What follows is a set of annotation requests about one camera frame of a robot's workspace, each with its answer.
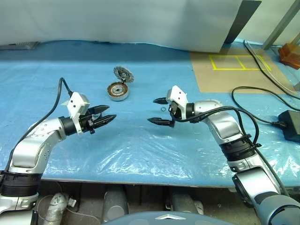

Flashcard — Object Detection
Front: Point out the large white board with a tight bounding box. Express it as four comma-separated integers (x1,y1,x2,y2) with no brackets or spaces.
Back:
0,0,249,53

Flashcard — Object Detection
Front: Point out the silver finned motor rotor cover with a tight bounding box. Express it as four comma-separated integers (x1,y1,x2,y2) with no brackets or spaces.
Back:
113,66,135,84

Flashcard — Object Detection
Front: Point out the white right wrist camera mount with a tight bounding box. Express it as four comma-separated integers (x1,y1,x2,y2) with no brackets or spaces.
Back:
165,85,189,118

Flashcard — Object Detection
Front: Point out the blue-grey robot torso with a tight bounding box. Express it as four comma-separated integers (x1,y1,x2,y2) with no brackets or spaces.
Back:
102,210,203,225

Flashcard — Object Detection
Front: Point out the dark grey rounded shape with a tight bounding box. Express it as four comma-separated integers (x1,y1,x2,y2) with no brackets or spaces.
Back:
171,193,199,215
102,187,130,223

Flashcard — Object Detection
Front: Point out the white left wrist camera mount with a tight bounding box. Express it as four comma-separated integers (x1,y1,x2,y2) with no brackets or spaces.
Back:
61,92,91,135

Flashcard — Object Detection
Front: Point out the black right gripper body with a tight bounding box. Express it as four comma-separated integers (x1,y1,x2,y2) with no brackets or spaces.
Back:
167,100,186,128

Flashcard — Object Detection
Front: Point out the orange-brown wooden block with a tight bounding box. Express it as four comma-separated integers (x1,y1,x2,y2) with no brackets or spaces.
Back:
277,43,300,69

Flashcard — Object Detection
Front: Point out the brown cardboard sheet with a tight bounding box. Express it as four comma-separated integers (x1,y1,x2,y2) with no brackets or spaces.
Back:
189,43,300,95

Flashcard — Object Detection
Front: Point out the long black cable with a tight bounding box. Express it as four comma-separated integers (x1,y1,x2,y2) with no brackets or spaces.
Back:
243,39,300,99

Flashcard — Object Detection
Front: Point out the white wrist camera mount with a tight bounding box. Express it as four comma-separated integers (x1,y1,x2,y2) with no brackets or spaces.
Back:
165,85,189,118
61,92,91,135

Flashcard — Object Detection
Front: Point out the clear plastic tube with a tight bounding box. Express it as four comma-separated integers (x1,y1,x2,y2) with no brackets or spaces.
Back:
245,43,300,95

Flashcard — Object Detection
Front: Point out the black power adapter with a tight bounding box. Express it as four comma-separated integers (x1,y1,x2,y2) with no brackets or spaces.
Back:
277,110,300,143

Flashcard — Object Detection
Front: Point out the grey metal post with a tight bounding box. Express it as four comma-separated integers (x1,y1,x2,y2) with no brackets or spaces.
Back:
262,0,300,50

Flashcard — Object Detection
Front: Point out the blue plastic table sheet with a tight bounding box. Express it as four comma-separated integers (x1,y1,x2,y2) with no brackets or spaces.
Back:
0,40,300,188

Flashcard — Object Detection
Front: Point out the white rounded shape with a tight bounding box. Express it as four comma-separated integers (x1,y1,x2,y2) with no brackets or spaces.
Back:
193,200,205,215

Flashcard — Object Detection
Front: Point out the black power adapter cable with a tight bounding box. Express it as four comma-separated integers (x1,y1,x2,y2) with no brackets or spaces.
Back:
231,86,287,129

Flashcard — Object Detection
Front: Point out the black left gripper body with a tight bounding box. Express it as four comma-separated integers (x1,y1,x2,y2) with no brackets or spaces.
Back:
78,106,101,136

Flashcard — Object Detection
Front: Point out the grey rounded shape with cross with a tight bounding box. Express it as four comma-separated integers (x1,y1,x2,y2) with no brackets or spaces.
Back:
37,192,71,225

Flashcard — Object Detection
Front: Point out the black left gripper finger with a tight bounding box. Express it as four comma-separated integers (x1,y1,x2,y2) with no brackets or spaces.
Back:
93,114,118,128
92,105,110,116

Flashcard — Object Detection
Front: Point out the motor stator with copper windings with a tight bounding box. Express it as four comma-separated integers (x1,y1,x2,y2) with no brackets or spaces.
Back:
107,81,130,102

